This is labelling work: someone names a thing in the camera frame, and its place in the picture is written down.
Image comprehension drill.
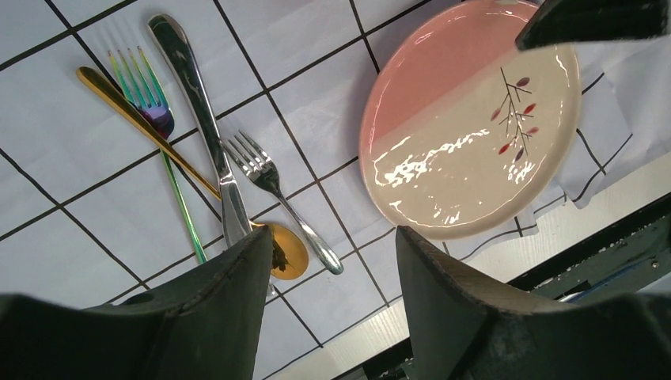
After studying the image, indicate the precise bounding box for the metal spoon wooden handle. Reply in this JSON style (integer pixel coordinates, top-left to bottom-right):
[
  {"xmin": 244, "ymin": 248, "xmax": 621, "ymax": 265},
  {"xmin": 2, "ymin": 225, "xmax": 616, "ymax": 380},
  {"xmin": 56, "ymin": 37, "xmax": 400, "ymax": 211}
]
[{"xmin": 76, "ymin": 66, "xmax": 309, "ymax": 280}]

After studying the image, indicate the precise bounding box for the iridescent rainbow fork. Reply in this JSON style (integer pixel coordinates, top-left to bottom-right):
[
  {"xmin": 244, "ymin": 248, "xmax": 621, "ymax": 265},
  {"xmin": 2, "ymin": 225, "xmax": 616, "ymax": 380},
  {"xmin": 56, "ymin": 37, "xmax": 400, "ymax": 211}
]
[{"xmin": 108, "ymin": 47, "xmax": 207, "ymax": 264}]

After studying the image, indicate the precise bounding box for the cream pink branch plate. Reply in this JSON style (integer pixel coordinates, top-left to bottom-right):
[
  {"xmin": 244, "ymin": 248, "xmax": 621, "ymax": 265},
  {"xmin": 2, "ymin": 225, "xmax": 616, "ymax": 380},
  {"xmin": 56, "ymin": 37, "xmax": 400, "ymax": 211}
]
[{"xmin": 358, "ymin": 1, "xmax": 582, "ymax": 240}]

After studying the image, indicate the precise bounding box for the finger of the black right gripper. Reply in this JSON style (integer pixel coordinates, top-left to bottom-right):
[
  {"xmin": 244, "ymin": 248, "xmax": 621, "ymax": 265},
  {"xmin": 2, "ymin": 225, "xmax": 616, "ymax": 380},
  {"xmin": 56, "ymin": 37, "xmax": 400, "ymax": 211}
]
[{"xmin": 514, "ymin": 0, "xmax": 670, "ymax": 51}]

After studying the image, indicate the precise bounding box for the silver metal fork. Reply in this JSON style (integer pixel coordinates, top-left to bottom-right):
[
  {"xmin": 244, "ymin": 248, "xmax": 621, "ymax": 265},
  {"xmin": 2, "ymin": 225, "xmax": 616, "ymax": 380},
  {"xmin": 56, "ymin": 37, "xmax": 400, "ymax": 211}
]
[{"xmin": 221, "ymin": 131, "xmax": 344, "ymax": 275}]

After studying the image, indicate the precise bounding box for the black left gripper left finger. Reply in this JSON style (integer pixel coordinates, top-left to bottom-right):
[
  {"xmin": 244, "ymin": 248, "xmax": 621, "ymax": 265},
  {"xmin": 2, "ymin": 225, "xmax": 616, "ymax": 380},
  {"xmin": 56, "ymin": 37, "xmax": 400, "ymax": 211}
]
[{"xmin": 1, "ymin": 226, "xmax": 272, "ymax": 379}]

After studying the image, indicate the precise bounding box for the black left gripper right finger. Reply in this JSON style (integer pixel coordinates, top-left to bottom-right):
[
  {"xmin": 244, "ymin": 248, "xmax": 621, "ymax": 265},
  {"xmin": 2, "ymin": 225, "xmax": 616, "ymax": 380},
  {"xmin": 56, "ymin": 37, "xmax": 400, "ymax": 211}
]
[{"xmin": 396, "ymin": 226, "xmax": 670, "ymax": 379}]

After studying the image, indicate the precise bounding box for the metal cutlery piece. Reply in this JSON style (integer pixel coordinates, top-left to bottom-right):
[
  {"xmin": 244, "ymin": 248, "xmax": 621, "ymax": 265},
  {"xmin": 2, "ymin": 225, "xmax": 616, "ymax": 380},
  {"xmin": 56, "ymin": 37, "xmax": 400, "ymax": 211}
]
[{"xmin": 148, "ymin": 13, "xmax": 252, "ymax": 248}]

